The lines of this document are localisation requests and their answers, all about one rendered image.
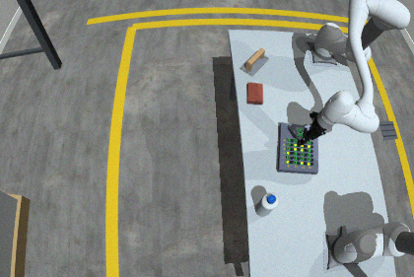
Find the grey bottle with blue cap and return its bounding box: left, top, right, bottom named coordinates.
left=255, top=192, right=279, bottom=217

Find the grey switch panel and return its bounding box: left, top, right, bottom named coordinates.
left=277, top=122, right=318, bottom=174

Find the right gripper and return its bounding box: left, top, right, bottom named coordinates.
left=300, top=118, right=326, bottom=146

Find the red-brown rectangular block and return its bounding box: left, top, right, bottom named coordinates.
left=247, top=82, right=263, bottom=105

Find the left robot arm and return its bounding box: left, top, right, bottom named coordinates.
left=327, top=222, right=414, bottom=268

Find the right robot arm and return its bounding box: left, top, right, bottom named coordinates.
left=308, top=0, right=410, bottom=133

